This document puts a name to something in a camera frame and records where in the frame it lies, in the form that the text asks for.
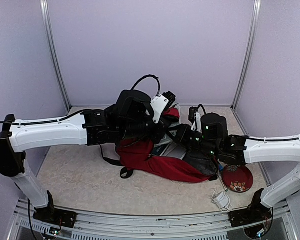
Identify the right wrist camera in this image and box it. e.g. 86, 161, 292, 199
188, 107, 202, 133

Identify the aluminium frame right post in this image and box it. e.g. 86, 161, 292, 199
231, 0, 262, 112

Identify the grey barcode book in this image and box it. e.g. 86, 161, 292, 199
150, 135, 188, 160

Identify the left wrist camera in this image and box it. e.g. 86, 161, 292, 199
150, 91, 176, 124

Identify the red floral plate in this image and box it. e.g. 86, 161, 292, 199
221, 164, 254, 193

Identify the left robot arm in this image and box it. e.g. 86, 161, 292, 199
0, 87, 176, 223

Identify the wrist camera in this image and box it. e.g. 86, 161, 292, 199
188, 107, 202, 133
150, 91, 176, 124

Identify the aluminium front rail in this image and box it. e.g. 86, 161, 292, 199
7, 207, 298, 240

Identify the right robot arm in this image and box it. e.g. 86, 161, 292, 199
173, 113, 300, 222

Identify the aluminium frame post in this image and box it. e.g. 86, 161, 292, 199
231, 0, 262, 112
40, 0, 72, 112

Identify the aluminium frame left post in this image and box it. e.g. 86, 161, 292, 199
40, 0, 72, 112

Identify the white charger with cable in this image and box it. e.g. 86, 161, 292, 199
211, 187, 233, 213

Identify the red student backpack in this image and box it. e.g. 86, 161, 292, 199
104, 107, 219, 184

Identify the white marker pen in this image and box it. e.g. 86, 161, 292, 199
219, 177, 228, 192

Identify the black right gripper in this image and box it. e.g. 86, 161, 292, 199
166, 123, 220, 157

